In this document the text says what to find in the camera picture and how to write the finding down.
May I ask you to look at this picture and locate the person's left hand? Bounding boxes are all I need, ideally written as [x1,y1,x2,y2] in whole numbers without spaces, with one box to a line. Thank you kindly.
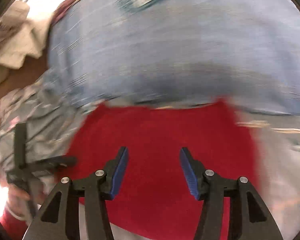
[0,179,46,221]

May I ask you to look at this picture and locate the grey patterned bed sheet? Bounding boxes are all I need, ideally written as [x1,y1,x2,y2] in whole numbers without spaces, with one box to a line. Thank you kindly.
[0,81,300,239]

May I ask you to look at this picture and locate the blue plaid pillow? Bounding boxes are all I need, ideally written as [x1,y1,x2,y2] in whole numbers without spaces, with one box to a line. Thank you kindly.
[44,0,300,115]

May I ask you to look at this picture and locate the red fleece garment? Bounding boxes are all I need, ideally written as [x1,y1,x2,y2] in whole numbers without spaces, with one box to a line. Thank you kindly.
[60,100,258,239]

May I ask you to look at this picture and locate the white crumpled cloth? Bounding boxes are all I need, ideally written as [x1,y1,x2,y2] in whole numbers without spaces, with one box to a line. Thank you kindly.
[0,1,52,69]

